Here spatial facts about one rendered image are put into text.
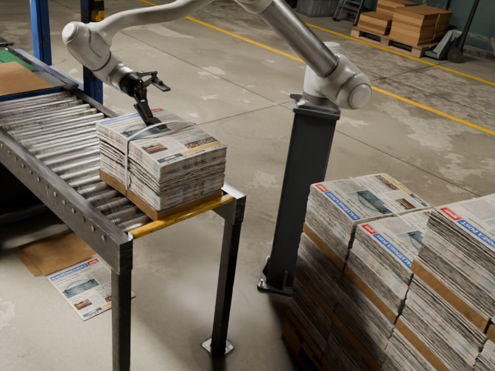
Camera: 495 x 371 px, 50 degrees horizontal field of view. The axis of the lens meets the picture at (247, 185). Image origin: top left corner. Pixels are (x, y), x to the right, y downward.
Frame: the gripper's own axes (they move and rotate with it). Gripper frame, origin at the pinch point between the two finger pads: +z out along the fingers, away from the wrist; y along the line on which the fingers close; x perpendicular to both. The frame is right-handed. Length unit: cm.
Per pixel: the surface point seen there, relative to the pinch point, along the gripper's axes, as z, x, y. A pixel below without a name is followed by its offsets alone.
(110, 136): -10.4, 13.5, 13.2
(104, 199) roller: -4.3, 18.8, 34.1
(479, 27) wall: -178, -705, 96
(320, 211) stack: 42, -47, 34
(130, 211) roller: 8.0, 16.0, 32.5
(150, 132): -1.2, 3.5, 9.5
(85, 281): -45, 2, 117
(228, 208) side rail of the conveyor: 19.2, -20.5, 37.8
